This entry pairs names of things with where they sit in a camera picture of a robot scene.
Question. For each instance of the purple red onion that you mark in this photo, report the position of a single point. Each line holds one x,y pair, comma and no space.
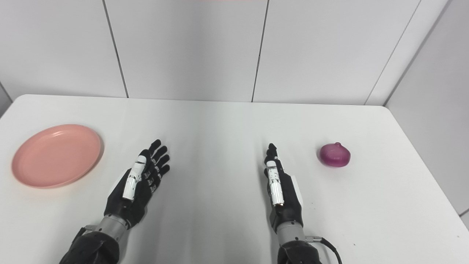
334,156

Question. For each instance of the pink round plate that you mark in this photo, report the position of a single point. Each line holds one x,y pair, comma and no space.
56,156

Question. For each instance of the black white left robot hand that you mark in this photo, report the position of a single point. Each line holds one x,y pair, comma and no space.
141,190

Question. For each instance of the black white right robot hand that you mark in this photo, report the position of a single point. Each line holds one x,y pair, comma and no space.
287,201

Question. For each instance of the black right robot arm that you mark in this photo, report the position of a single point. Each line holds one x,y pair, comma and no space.
296,253

